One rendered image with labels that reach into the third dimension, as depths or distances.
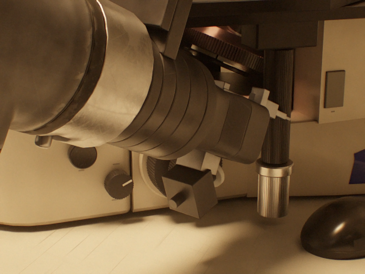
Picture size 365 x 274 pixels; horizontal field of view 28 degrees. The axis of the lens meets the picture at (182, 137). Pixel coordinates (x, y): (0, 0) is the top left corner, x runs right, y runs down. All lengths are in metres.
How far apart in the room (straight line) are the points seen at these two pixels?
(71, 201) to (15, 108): 0.27
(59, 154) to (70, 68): 0.25
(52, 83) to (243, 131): 0.18
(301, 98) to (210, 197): 0.22
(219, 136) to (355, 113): 0.25
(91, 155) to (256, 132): 0.16
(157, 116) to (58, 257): 0.19
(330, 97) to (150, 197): 0.20
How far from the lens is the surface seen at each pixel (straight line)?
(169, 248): 0.60
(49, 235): 0.64
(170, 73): 0.45
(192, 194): 0.53
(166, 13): 0.45
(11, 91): 0.37
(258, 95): 0.56
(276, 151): 0.62
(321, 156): 0.70
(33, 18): 0.37
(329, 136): 0.71
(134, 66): 0.42
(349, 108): 0.73
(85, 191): 0.64
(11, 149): 0.62
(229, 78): 0.81
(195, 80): 0.48
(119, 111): 0.42
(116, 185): 0.63
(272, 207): 0.63
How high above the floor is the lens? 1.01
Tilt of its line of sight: 17 degrees down
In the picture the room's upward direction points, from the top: straight up
